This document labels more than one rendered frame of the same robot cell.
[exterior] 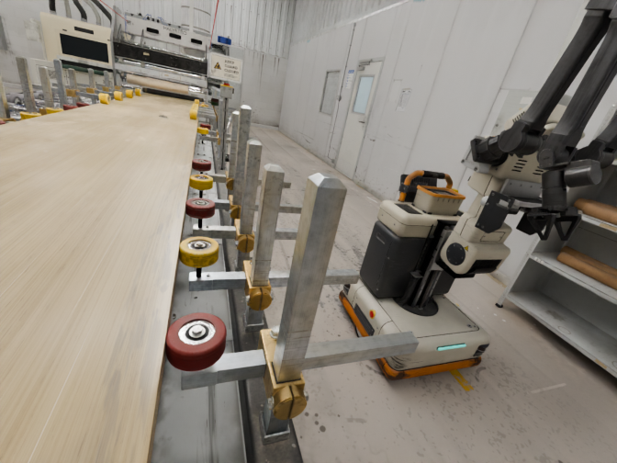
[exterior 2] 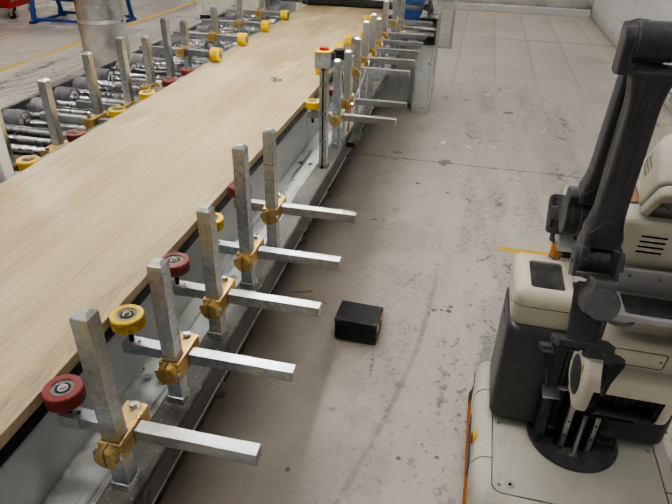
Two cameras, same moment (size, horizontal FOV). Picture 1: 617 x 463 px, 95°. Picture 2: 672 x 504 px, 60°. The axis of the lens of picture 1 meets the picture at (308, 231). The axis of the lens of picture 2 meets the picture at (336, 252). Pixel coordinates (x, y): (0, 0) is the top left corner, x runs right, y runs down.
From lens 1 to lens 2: 0.98 m
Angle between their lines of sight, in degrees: 32
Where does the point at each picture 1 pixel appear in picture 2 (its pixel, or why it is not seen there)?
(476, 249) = (589, 375)
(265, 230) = (159, 313)
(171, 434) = (83, 462)
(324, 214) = (79, 334)
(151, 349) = (33, 391)
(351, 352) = (181, 441)
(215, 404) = not seen: hidden behind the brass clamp
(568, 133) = (589, 230)
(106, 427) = not seen: outside the picture
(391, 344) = (225, 447)
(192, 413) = not seen: hidden behind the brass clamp
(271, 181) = (151, 274)
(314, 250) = (83, 353)
